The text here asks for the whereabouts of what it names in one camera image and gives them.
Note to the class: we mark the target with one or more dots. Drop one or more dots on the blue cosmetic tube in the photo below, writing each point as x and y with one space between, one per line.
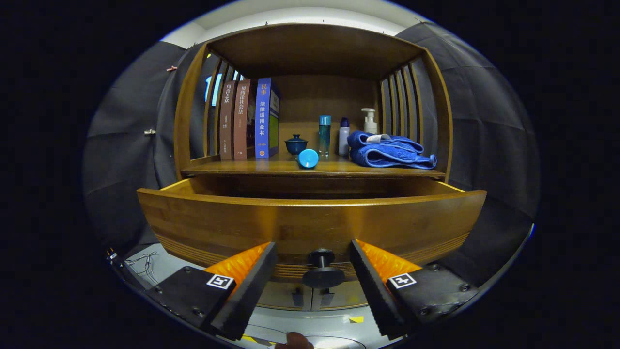
308 159

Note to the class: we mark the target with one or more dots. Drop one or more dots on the white pump bottle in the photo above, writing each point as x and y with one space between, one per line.
370 125

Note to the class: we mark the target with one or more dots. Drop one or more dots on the brown book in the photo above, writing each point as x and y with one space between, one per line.
241 123
226 126

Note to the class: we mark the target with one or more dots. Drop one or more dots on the wooden drawer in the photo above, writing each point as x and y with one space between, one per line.
300 223

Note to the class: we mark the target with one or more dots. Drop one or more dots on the white bottle blue cap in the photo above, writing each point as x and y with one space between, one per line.
344 140

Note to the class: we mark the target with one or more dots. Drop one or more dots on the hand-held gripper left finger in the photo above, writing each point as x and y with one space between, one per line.
249 293

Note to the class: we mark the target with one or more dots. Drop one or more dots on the wooden cabinet door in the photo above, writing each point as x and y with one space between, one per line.
281 295
341 296

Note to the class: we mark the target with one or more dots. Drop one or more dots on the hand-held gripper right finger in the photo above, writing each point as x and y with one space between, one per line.
375 293

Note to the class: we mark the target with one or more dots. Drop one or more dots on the wooden cabinet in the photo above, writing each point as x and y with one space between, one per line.
319 97

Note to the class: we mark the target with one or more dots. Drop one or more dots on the yellow tape piece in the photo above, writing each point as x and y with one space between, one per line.
356 319

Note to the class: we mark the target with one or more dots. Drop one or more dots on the wooden countertop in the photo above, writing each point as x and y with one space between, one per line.
339 166

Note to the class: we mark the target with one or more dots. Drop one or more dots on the teal glass bottle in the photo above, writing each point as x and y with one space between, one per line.
324 135

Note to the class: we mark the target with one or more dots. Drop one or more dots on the blue lidded teacup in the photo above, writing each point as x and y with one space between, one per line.
296 144

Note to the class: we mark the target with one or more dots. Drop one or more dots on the blue folded towel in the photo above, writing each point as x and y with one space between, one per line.
387 155

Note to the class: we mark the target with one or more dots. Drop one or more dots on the blue book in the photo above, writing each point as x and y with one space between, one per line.
262 121

